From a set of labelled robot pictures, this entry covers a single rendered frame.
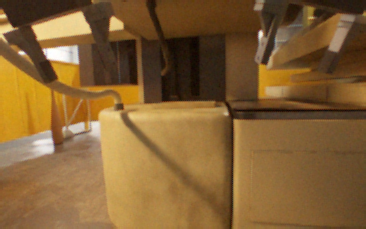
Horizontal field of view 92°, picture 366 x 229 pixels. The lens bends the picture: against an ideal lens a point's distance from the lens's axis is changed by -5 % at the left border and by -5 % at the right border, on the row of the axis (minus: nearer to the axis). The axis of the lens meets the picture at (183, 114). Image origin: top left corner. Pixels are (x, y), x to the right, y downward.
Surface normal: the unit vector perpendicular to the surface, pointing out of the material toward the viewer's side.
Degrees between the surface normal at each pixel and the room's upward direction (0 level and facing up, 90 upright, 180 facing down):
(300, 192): 90
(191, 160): 90
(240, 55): 90
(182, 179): 90
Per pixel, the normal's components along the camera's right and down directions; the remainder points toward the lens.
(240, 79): -0.18, 0.13
